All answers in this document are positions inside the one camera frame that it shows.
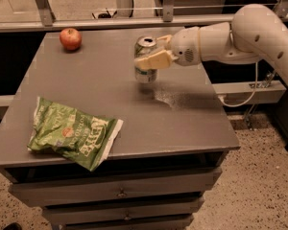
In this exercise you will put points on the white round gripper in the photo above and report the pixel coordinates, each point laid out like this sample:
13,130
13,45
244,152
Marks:
184,46

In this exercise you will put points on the green 7up soda can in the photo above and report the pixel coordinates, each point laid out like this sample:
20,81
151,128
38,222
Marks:
144,73

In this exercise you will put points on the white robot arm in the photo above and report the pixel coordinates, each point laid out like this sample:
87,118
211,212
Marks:
254,33

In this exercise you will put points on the green jalapeno chip bag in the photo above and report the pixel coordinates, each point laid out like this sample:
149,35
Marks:
75,135

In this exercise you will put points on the red apple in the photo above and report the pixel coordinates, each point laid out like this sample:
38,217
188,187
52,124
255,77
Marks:
70,39

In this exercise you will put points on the middle drawer with knob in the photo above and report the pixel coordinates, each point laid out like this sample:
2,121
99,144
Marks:
125,211

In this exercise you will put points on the drawer with knob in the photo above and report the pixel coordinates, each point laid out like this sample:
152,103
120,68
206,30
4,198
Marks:
125,211
115,187

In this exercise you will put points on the bottom drawer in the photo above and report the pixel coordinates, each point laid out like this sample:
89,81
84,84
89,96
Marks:
175,222

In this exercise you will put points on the top drawer with knob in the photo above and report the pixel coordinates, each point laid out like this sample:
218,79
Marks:
115,187

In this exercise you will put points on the metal railing frame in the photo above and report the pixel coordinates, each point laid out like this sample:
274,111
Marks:
54,15

